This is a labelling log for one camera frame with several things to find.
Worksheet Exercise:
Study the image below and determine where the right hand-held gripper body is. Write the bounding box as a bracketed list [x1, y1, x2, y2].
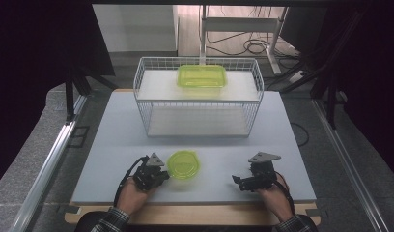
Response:
[248, 151, 282, 191]

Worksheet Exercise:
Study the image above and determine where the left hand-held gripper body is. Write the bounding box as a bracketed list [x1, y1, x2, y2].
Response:
[132, 152, 166, 191]

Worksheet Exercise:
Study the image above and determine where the round green plastic container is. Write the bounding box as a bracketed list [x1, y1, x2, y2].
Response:
[166, 150, 201, 181]

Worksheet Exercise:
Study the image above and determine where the white wire shelf rack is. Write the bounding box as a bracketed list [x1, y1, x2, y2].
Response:
[132, 56, 265, 138]

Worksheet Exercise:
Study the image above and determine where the rectangular green plastic container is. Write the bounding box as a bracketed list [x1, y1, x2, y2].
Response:
[176, 64, 228, 89]

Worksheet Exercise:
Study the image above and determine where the person's left hand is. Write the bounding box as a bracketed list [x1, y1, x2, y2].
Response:
[116, 178, 157, 217]

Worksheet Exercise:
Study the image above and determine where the person's right hand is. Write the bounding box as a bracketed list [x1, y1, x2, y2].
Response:
[256, 173, 295, 222]

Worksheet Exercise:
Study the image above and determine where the wooden table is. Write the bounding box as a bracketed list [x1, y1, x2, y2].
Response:
[64, 88, 323, 226]

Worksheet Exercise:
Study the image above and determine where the black metal stand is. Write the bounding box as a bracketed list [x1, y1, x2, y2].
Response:
[279, 11, 367, 131]
[64, 62, 120, 126]

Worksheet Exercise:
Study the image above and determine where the white power strip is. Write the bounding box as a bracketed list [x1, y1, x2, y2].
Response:
[288, 70, 307, 85]

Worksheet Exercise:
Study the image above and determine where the white cabinet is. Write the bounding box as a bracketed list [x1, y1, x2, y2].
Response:
[92, 4, 180, 54]

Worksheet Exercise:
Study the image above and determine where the dark curtain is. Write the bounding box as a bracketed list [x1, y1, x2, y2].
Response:
[0, 0, 116, 189]
[314, 0, 394, 186]

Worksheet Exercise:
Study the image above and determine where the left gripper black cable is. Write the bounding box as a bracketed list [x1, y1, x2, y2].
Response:
[113, 156, 150, 208]

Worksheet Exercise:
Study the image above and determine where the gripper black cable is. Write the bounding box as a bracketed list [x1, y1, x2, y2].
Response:
[113, 156, 150, 208]
[272, 171, 296, 217]

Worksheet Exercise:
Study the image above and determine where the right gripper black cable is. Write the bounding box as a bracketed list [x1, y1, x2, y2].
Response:
[272, 171, 296, 217]

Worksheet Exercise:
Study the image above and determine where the black floor cable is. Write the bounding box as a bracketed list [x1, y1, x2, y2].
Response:
[290, 121, 311, 148]

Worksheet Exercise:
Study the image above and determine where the aluminium rail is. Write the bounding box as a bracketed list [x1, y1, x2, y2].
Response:
[10, 95, 89, 232]
[311, 98, 385, 232]

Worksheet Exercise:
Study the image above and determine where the tangle of floor cables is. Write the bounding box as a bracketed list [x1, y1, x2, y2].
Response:
[206, 30, 300, 60]

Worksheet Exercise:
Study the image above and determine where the white desk frame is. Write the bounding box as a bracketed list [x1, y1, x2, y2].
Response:
[199, 4, 290, 75]

